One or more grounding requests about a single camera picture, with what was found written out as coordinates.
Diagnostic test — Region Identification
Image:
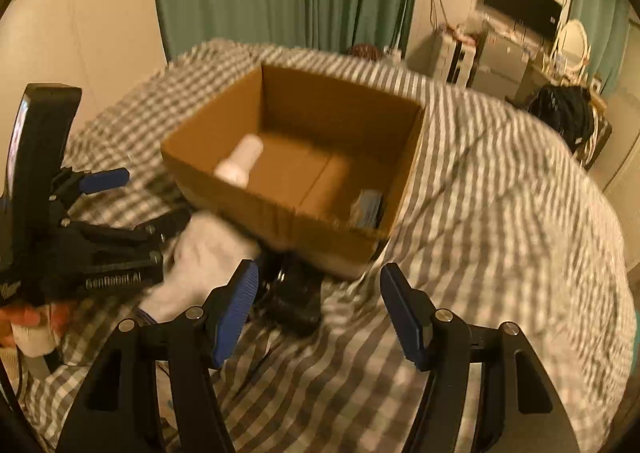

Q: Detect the white towel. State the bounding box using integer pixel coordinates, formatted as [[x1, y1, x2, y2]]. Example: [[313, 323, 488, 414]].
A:
[[138, 210, 260, 323]]

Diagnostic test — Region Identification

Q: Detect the white hair dryer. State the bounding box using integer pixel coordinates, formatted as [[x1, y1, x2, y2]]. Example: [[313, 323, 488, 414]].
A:
[[214, 134, 264, 188]]

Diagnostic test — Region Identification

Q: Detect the black round object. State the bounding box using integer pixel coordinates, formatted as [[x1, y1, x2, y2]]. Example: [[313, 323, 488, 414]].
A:
[[256, 251, 324, 337]]

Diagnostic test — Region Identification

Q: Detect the blue tissue pack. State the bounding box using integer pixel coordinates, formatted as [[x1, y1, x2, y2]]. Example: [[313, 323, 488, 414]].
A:
[[348, 189, 383, 229]]

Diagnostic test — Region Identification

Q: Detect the hand in orange glove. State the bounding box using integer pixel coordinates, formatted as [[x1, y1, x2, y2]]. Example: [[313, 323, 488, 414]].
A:
[[0, 303, 76, 348]]

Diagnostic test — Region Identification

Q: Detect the brown cardboard box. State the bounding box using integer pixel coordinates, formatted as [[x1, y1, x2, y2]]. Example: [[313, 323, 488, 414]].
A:
[[160, 63, 424, 280]]

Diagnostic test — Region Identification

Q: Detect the grey white checkered duvet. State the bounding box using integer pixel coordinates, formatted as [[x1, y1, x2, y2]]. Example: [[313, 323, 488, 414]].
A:
[[19, 37, 637, 453]]

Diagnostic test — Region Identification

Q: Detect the brown patterned bag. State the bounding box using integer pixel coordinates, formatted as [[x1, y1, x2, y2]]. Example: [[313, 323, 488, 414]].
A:
[[347, 44, 384, 62]]

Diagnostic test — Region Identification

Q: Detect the black jacket on chair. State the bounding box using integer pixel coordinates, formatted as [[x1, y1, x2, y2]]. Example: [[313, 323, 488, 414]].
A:
[[526, 84, 594, 152]]

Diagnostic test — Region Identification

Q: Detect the white suitcase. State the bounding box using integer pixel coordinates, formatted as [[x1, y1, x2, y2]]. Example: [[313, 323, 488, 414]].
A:
[[432, 32, 476, 88]]

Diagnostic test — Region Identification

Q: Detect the silver mini fridge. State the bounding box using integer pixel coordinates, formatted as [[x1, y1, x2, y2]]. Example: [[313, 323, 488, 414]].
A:
[[470, 30, 529, 100]]

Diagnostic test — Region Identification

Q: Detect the white oval mirror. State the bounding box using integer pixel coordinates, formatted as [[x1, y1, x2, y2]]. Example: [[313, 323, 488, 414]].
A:
[[552, 20, 591, 76]]

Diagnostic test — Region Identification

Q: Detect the small green curtain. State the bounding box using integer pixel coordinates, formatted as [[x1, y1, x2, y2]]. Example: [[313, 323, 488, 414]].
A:
[[570, 0, 630, 97]]

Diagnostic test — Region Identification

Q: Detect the black wall television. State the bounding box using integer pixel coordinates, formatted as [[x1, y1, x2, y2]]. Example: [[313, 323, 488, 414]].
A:
[[484, 0, 562, 40]]

